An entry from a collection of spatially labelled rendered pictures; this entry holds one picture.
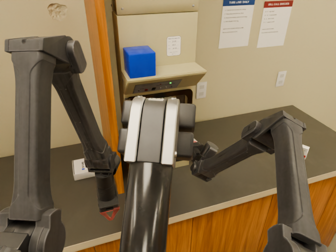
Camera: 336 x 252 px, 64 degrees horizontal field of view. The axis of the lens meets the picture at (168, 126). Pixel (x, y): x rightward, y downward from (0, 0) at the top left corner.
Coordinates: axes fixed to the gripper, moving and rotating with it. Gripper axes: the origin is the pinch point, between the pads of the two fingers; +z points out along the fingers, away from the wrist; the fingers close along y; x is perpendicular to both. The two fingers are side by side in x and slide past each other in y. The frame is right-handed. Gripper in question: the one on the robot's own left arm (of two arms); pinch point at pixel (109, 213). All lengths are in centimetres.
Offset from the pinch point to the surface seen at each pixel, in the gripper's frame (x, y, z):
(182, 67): -38, 28, -42
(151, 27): -27, 33, -57
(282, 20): -125, 76, -48
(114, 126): -7.7, 24.2, -21.4
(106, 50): -8, 24, -52
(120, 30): -15, 33, -56
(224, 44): -85, 76, -35
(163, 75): -28, 22, -41
